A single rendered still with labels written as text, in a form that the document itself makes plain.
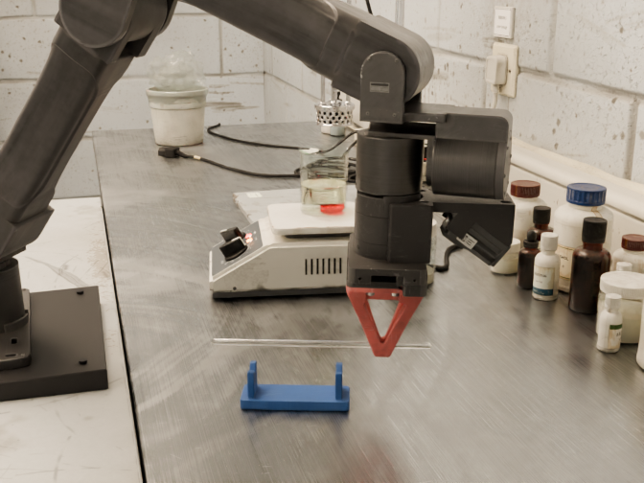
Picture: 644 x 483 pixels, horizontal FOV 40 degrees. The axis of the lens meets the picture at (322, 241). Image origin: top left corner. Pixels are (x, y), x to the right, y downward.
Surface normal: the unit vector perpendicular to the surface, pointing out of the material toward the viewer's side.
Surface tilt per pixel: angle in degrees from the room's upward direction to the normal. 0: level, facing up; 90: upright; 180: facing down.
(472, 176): 98
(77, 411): 0
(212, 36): 90
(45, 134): 92
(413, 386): 0
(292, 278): 90
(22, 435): 0
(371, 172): 90
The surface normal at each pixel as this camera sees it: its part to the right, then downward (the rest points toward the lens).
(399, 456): 0.00, -0.96
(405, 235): -0.04, 0.29
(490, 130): -0.29, 0.31
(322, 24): -0.46, 0.15
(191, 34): 0.26, 0.29
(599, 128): -0.96, 0.07
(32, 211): 0.78, 0.62
